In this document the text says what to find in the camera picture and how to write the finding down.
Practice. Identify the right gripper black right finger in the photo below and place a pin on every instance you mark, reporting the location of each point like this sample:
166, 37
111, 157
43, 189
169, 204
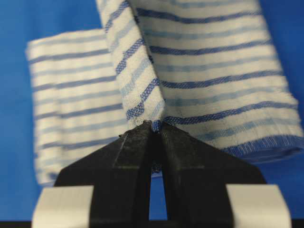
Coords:
195, 178

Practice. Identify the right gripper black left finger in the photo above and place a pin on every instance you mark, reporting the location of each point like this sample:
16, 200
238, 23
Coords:
120, 173

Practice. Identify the blue white striped towel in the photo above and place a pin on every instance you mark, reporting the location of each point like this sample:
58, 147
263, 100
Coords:
208, 67

